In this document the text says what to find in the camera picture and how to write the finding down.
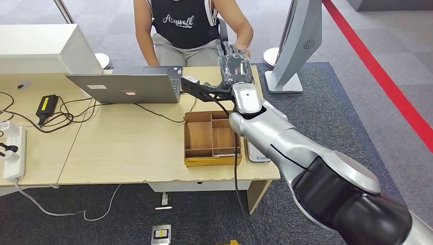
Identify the grey kiosk stand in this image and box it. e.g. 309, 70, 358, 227
264, 0, 323, 94

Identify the white power strip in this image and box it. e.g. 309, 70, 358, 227
3, 125, 28, 181

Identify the person's left hand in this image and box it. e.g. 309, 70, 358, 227
235, 41, 253, 58

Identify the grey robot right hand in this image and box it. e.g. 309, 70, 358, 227
215, 42, 254, 90

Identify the white desk drawer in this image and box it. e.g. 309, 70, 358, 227
148, 180, 253, 193

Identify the dark grey rug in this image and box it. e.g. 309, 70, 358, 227
0, 62, 427, 245

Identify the round white base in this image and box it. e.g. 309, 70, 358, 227
263, 47, 280, 69
95, 53, 111, 69

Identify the grey platform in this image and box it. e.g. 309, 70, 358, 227
345, 0, 433, 13

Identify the thin black cable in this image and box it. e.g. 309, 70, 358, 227
0, 91, 15, 121

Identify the metal pole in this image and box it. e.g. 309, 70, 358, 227
53, 0, 76, 25

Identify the white box-shaped device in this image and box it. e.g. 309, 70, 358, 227
0, 23, 104, 75

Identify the white power cord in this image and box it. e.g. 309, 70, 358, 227
12, 179, 122, 222

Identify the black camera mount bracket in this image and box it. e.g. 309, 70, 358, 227
181, 77, 236, 103

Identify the grey card reader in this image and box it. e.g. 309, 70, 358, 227
244, 140, 271, 164

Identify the small floor socket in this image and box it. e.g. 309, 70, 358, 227
155, 192, 173, 211

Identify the wooden organizer box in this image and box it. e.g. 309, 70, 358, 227
183, 111, 243, 168

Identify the black robot wrist cable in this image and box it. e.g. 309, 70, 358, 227
209, 96, 255, 245

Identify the black power adapter yellow label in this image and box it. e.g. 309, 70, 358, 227
35, 94, 59, 126

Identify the black charger cable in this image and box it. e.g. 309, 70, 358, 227
40, 91, 198, 133

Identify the silver laptop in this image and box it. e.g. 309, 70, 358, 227
65, 66, 184, 104

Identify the black plug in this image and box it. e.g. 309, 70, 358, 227
0, 141, 19, 157

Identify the metal floor socket plate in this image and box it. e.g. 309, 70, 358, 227
150, 224, 172, 245

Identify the person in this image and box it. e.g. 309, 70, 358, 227
133, 0, 254, 67

